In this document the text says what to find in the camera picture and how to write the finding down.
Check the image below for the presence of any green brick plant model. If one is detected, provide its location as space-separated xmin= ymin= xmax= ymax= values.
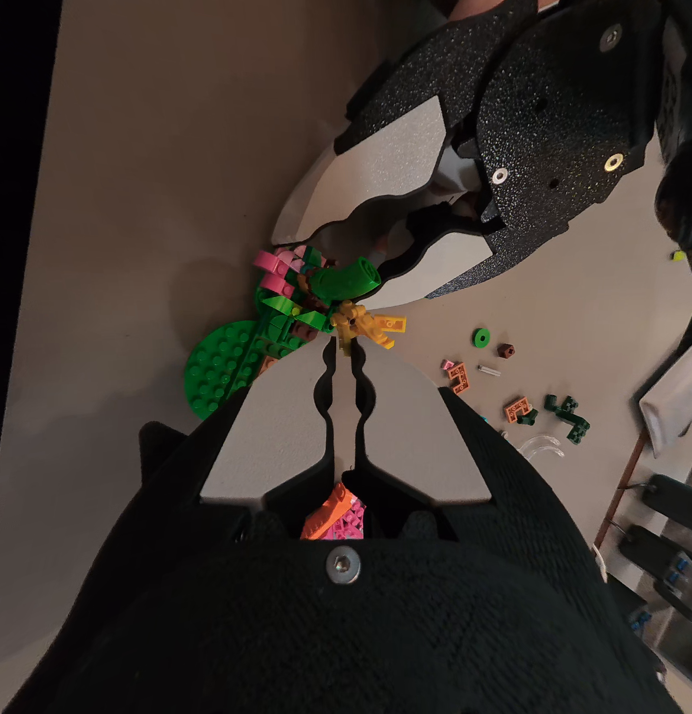
xmin=183 ymin=245 xmax=382 ymax=422

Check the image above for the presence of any dark green brick piece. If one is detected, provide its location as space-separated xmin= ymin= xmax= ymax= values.
xmin=544 ymin=394 xmax=591 ymax=445

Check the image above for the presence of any orange curved brick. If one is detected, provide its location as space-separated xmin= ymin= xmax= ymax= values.
xmin=300 ymin=482 xmax=358 ymax=541

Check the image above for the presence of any yellow brick flower assembly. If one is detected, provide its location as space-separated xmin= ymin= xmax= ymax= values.
xmin=329 ymin=300 xmax=407 ymax=358

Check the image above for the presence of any grey desk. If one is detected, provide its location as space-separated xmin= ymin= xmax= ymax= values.
xmin=0 ymin=0 xmax=692 ymax=670

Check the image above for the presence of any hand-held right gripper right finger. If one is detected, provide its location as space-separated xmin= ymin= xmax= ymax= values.
xmin=350 ymin=337 xmax=494 ymax=508

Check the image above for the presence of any black charger box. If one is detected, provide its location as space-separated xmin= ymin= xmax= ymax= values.
xmin=619 ymin=524 xmax=692 ymax=606
xmin=640 ymin=474 xmax=692 ymax=531

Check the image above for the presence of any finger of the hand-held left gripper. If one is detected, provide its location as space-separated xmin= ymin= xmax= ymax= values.
xmin=374 ymin=229 xmax=496 ymax=308
xmin=271 ymin=95 xmax=448 ymax=246

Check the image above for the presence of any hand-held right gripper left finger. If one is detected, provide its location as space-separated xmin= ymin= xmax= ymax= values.
xmin=199 ymin=337 xmax=338 ymax=511

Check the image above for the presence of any clear curved brick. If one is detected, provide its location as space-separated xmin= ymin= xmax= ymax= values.
xmin=499 ymin=430 xmax=567 ymax=463

